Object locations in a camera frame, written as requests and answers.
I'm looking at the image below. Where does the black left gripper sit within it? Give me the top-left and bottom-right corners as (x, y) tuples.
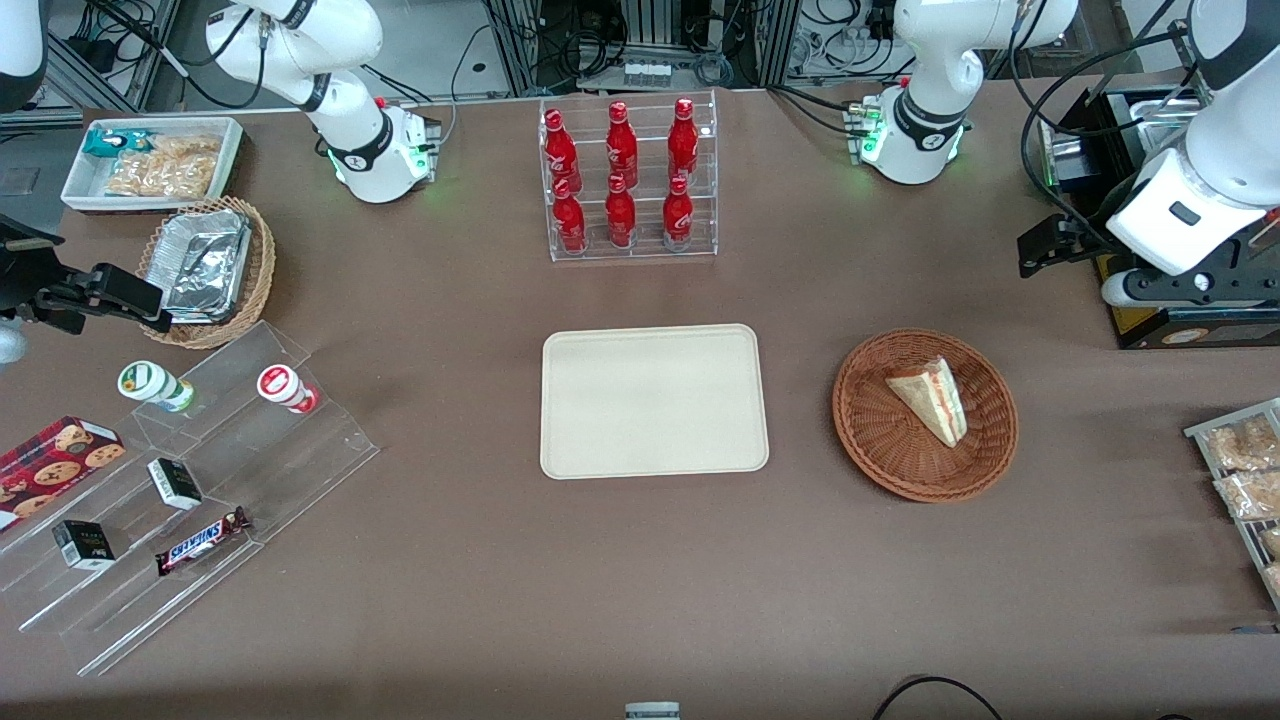
(1017, 213), (1280, 308)

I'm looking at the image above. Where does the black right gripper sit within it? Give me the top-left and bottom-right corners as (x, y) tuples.
(0, 214), (174, 337)

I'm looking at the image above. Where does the triangular sandwich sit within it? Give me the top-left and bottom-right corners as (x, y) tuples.
(885, 357), (969, 449)

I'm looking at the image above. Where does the light wicker basket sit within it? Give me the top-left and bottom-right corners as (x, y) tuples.
(136, 195), (278, 351)

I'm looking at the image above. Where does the tray of packaged snacks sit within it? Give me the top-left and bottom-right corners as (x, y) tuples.
(1183, 397), (1280, 613)

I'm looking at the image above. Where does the brown wicker basket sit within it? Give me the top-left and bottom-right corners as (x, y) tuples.
(832, 329), (1020, 504)

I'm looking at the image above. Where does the beige plastic tray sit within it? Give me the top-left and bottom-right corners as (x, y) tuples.
(540, 323), (771, 481)

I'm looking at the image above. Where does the aluminium foil container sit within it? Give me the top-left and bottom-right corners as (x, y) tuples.
(158, 207), (254, 325)

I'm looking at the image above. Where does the green lidded yogurt cup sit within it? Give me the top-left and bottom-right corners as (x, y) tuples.
(116, 360), (197, 415)

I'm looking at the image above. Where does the white rectangular bin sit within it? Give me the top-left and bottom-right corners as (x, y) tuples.
(60, 116), (245, 215)

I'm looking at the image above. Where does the clear bag of crisps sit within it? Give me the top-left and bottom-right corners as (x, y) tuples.
(104, 134), (224, 200)

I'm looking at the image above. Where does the red lidded yogurt cup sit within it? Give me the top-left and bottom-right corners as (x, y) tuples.
(255, 364), (322, 416)

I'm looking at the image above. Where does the black food warmer appliance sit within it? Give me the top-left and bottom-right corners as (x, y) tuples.
(1038, 85), (1280, 351)

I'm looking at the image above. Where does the teal snack packet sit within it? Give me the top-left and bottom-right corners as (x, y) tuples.
(82, 128), (158, 160)

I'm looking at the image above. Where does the red cookie box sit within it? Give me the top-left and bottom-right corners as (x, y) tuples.
(0, 415), (127, 533)

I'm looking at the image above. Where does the small black white box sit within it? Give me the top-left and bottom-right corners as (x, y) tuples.
(51, 519), (117, 572)
(146, 457), (204, 512)

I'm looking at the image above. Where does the clear acrylic stepped display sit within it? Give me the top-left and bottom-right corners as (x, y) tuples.
(0, 319), (382, 679)

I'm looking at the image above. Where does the snickers chocolate bar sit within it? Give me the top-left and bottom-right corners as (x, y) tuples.
(154, 506), (252, 578)

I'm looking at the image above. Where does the red cola bottle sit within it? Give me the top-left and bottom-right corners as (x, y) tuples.
(552, 178), (588, 254)
(667, 97), (701, 184)
(605, 101), (640, 190)
(661, 176), (695, 252)
(604, 174), (638, 250)
(543, 108), (583, 194)

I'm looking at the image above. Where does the clear acrylic bottle rack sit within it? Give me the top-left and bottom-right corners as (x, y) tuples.
(539, 89), (719, 264)

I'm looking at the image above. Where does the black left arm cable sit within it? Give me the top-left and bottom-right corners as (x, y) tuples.
(1008, 0), (1216, 256)

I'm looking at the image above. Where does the black floor cable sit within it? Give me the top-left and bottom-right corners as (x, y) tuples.
(871, 676), (1005, 720)

